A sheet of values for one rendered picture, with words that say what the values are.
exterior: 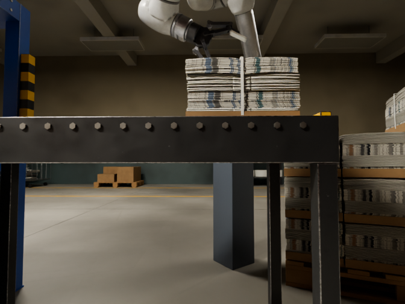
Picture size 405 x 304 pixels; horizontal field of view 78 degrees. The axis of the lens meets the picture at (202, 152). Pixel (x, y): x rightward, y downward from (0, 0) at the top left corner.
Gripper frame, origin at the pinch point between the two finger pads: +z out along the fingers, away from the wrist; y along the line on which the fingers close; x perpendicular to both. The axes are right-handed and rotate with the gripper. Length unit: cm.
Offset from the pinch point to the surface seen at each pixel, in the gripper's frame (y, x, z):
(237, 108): 21.9, 13.2, 9.9
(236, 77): 12.8, 13.4, 5.1
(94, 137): 50, 32, -19
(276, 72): 5.5, 13.4, 16.1
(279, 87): 9.8, 13.8, 19.2
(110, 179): 207, -595, -212
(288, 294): 84, -38, 77
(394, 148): -5, -29, 88
